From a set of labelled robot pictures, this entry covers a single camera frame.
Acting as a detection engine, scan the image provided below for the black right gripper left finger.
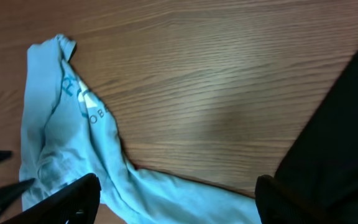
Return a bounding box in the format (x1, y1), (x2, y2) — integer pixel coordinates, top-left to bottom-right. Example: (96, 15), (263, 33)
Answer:
(3, 173), (101, 224)

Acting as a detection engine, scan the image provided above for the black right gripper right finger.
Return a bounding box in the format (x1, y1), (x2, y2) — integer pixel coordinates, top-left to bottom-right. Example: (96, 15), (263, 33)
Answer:
(255, 175), (337, 224)

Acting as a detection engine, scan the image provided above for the light blue t-shirt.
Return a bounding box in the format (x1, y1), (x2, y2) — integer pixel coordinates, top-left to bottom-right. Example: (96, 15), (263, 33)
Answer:
(19, 34), (260, 224)

